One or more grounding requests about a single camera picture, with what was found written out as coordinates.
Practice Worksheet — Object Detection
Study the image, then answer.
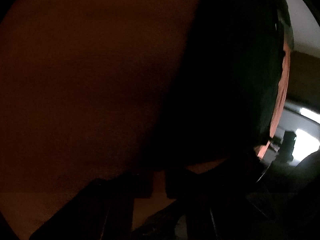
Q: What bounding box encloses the folded camouflage clothes stack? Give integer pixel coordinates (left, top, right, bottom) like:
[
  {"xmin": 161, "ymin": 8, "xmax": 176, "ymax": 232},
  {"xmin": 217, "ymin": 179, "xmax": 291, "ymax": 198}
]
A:
[{"xmin": 277, "ymin": 0, "xmax": 295, "ymax": 51}]

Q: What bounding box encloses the orange fleece bed blanket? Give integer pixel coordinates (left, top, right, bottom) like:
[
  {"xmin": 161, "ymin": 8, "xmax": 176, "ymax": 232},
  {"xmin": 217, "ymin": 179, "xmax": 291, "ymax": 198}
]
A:
[{"xmin": 0, "ymin": 0, "xmax": 292, "ymax": 240}]

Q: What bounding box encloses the black t-shirt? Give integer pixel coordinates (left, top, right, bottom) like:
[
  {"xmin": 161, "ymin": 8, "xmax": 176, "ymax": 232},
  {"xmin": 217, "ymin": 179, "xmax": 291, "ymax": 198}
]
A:
[{"xmin": 132, "ymin": 0, "xmax": 285, "ymax": 171}]

